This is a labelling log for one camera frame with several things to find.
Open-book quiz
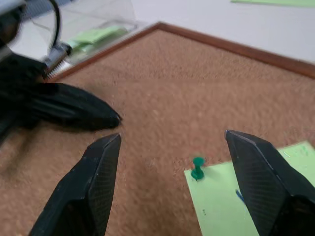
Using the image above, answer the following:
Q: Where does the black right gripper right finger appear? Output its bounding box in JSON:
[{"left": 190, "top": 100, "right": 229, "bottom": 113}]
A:
[{"left": 224, "top": 129, "right": 315, "bottom": 236}]

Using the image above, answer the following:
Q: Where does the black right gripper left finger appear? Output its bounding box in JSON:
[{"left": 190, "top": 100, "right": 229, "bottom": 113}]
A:
[{"left": 29, "top": 133, "right": 122, "bottom": 236}]

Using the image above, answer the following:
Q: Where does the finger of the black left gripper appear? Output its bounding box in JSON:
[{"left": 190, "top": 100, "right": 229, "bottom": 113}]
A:
[
  {"left": 27, "top": 98, "right": 121, "bottom": 131},
  {"left": 45, "top": 83, "right": 123, "bottom": 123}
]

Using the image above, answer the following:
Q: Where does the light green paper note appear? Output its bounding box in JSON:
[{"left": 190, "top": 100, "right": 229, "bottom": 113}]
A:
[{"left": 184, "top": 140, "right": 315, "bottom": 236}]

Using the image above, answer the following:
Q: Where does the clear plastic box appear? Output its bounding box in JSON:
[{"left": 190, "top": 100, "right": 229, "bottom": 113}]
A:
[{"left": 14, "top": 0, "right": 150, "bottom": 72}]

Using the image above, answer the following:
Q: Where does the silver ribbed metal part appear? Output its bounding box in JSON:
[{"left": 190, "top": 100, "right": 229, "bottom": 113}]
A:
[{"left": 43, "top": 43, "right": 73, "bottom": 79}]

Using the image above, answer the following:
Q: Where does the green notes stack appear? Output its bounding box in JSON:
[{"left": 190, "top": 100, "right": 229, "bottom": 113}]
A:
[{"left": 65, "top": 25, "right": 129, "bottom": 53}]

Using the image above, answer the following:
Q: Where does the green pushpin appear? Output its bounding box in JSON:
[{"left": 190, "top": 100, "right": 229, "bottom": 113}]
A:
[{"left": 190, "top": 157, "right": 206, "bottom": 181}]

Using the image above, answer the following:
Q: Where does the light green paper sheet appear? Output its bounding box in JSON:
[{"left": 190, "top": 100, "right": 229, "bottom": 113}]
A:
[{"left": 230, "top": 0, "right": 315, "bottom": 7}]

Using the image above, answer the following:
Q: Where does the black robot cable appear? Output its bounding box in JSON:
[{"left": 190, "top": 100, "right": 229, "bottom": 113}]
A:
[{"left": 48, "top": 0, "right": 63, "bottom": 54}]

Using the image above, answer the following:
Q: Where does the cork board with wooden frame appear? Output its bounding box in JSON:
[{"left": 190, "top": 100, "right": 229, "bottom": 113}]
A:
[{"left": 0, "top": 21, "right": 315, "bottom": 236}]

